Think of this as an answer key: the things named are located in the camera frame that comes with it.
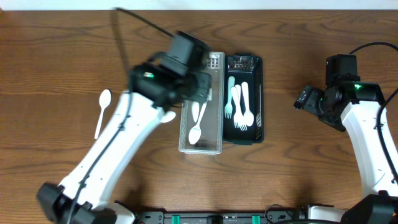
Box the white plastic fork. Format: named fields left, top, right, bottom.
left=234, top=85, right=243, bottom=130
left=224, top=76, right=235, bottom=119
left=231, top=86, right=248, bottom=131

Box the white spoon bowl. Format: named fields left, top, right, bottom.
left=191, top=101, right=200, bottom=123
left=160, top=111, right=176, bottom=123

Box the white plastic spoon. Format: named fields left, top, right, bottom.
left=241, top=82, right=254, bottom=126
left=94, top=89, right=112, bottom=139

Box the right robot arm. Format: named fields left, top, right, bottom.
left=294, top=81, right=397, bottom=223

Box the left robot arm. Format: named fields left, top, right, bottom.
left=37, top=52, right=212, bottom=223

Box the black plastic mesh basket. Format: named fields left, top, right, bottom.
left=223, top=53, right=265, bottom=145

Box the clear plastic mesh basket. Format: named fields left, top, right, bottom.
left=178, top=52, right=225, bottom=155

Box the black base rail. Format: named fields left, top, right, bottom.
left=136, top=203, right=346, bottom=224

